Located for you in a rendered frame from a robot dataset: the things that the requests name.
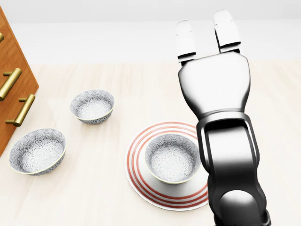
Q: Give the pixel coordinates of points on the patterned grey bowl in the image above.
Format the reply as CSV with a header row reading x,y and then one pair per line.
x,y
37,151
171,160
92,106

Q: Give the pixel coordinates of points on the white plate with red rings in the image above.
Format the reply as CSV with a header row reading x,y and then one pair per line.
x,y
162,193

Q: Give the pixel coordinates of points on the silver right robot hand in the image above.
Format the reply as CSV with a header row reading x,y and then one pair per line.
x,y
214,84

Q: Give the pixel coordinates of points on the wooden cabinet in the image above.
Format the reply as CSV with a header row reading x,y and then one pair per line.
x,y
11,77

